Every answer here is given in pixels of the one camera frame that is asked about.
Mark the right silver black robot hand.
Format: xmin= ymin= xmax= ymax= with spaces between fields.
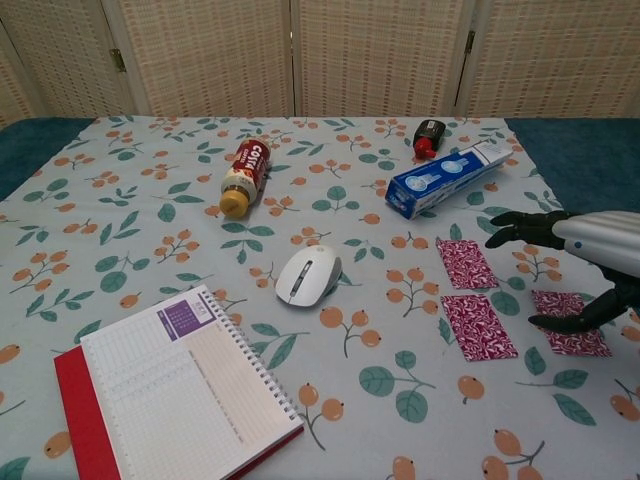
xmin=484 ymin=209 xmax=640 ymax=334

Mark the blue toothpaste box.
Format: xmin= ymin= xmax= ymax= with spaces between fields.
xmin=385 ymin=140 xmax=514 ymax=221

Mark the black bottle red cap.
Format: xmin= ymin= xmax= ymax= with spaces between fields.
xmin=412 ymin=118 xmax=447 ymax=160

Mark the floral print tablecloth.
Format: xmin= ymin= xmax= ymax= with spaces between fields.
xmin=0 ymin=115 xmax=640 ymax=480

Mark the white computer mouse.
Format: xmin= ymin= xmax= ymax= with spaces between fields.
xmin=274 ymin=245 xmax=344 ymax=306

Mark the Costa coffee bottle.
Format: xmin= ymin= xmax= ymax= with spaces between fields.
xmin=218 ymin=138 xmax=272 ymax=220

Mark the bamboo folding screen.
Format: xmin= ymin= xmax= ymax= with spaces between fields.
xmin=0 ymin=0 xmax=640 ymax=131

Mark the spiral notebook red cover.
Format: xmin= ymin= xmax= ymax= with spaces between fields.
xmin=53 ymin=284 xmax=306 ymax=480

